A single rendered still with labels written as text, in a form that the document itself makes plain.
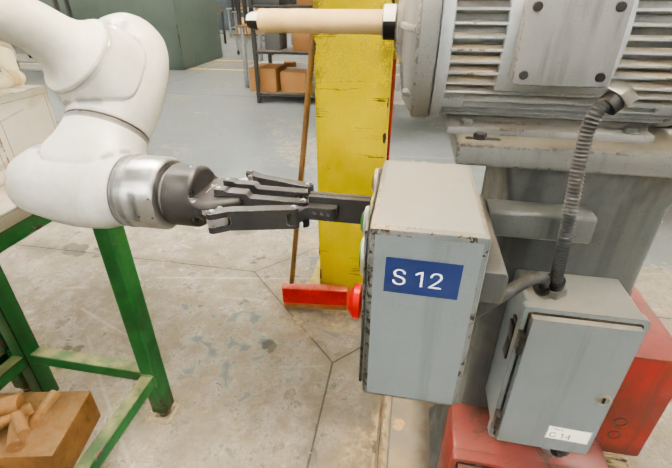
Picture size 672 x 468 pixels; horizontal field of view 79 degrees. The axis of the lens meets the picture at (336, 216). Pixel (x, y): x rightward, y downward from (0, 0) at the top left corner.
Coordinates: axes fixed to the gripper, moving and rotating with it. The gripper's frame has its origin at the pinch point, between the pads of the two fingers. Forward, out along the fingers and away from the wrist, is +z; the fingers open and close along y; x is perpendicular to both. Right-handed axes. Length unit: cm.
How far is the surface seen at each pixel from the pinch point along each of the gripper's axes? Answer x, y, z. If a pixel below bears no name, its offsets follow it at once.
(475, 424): -45, -9, 23
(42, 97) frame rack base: 1, -40, -76
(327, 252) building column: -81, -110, -25
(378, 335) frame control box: -6.5, 12.4, 5.8
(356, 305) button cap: -8.6, 6.2, 3.0
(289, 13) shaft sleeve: 19.0, -21.4, -11.1
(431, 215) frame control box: 5.0, 9.5, 9.5
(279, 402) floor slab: -107, -50, -30
